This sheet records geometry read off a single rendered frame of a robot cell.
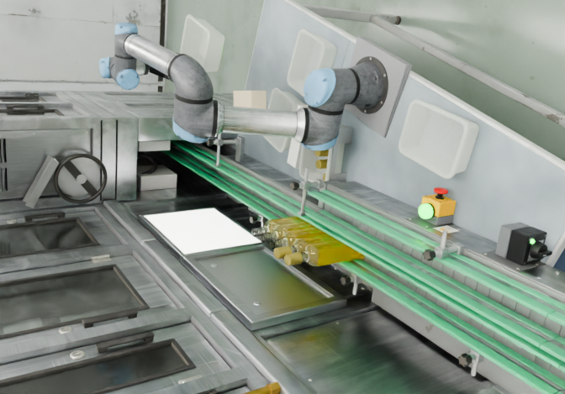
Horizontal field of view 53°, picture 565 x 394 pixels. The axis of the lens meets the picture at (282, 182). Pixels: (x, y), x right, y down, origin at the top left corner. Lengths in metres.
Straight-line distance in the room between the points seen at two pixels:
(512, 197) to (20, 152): 1.78
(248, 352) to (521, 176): 0.83
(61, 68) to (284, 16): 3.12
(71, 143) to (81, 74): 2.83
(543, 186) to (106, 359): 1.17
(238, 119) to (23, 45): 3.54
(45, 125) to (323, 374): 1.47
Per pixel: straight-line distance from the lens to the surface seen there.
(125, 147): 2.50
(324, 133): 1.82
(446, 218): 1.70
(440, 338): 1.67
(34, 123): 2.39
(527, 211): 1.58
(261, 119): 1.79
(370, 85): 1.85
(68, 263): 2.03
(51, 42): 5.18
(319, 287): 1.83
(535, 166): 1.56
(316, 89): 1.78
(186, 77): 1.72
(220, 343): 1.55
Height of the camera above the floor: 2.07
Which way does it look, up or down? 33 degrees down
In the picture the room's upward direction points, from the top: 95 degrees counter-clockwise
